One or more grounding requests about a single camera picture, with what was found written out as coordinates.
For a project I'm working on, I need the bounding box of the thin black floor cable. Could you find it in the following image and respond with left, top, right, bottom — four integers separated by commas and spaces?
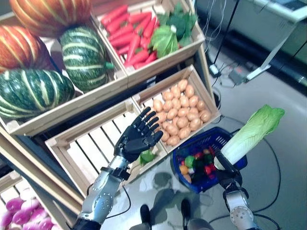
215, 115, 282, 222

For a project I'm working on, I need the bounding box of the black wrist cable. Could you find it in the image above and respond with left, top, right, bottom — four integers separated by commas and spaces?
103, 185, 132, 220
208, 213, 281, 230

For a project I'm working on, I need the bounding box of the blue plastic shopping basket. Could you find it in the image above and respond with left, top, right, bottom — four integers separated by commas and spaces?
172, 126, 248, 194

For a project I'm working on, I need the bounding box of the wooden display shelf frame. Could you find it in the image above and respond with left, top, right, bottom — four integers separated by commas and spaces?
0, 0, 221, 230

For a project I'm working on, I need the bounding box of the wooden crate holding onions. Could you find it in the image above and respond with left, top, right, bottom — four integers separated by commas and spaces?
0, 170, 72, 230

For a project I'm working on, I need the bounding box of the red orange carrot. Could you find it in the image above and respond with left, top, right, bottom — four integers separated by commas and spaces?
100, 4, 129, 27
123, 49, 150, 67
110, 32, 135, 48
126, 34, 142, 63
128, 11, 152, 24
108, 23, 134, 41
117, 45, 131, 56
134, 17, 152, 35
145, 50, 158, 64
140, 37, 151, 50
106, 13, 130, 34
143, 17, 158, 39

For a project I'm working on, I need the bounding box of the green striped pumpkin with stem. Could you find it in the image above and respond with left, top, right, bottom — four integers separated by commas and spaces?
59, 26, 115, 93

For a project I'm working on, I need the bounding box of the white desk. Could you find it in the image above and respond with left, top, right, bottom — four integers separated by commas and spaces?
244, 0, 307, 82

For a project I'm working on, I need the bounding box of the wooden crate holding pumpkins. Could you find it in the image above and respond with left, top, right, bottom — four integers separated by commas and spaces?
0, 11, 129, 137

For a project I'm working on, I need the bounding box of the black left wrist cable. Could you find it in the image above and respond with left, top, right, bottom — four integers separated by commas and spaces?
103, 185, 132, 220

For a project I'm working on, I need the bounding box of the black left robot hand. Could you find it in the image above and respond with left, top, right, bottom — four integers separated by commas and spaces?
113, 107, 164, 163

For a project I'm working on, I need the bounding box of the dark green leafy vegetable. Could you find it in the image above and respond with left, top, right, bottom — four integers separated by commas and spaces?
157, 2, 199, 47

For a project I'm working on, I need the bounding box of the light green toy vegetable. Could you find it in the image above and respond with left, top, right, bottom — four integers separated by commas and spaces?
184, 155, 196, 168

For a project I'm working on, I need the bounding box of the light green lettuce head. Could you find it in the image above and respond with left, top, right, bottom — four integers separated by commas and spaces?
148, 25, 179, 58

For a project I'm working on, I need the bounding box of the black tripod pole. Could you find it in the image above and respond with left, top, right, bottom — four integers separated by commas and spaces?
212, 0, 240, 68

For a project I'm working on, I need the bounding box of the orange striped pumpkin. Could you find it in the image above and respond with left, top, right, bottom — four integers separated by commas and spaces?
0, 25, 52, 74
9, 0, 93, 38

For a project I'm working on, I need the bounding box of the wooden crate holding potatoes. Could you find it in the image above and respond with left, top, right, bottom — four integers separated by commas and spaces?
131, 64, 221, 154

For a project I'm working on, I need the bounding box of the grey floor box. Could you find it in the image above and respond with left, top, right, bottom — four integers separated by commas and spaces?
227, 68, 248, 85

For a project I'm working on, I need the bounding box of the white green napa cabbage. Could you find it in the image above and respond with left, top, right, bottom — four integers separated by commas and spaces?
139, 149, 156, 166
214, 104, 285, 171

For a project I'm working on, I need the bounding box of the wooden crate holding carrots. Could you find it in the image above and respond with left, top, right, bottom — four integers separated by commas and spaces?
92, 0, 206, 82

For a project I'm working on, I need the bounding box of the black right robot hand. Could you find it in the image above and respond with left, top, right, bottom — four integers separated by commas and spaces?
214, 149, 243, 190

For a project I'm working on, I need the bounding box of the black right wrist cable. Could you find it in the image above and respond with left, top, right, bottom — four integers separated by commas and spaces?
208, 213, 281, 230

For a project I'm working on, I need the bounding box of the wooden crate for cabbages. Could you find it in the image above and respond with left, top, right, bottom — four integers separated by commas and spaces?
45, 98, 168, 192

